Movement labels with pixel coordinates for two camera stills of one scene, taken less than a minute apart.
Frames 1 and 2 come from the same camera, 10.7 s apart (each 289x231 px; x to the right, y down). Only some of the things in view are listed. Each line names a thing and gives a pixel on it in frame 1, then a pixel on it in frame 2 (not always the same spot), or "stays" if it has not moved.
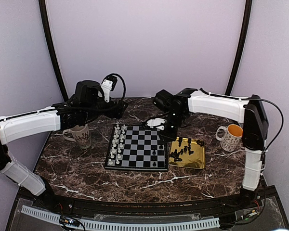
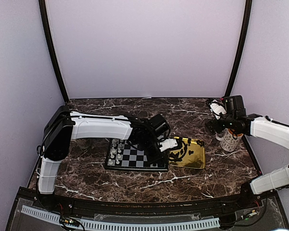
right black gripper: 171,136 -> 219,129
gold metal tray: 188,152 stays
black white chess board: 137,147 stays
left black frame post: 45,23 stays
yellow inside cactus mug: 230,137 stays
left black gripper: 120,110 -> 151,159
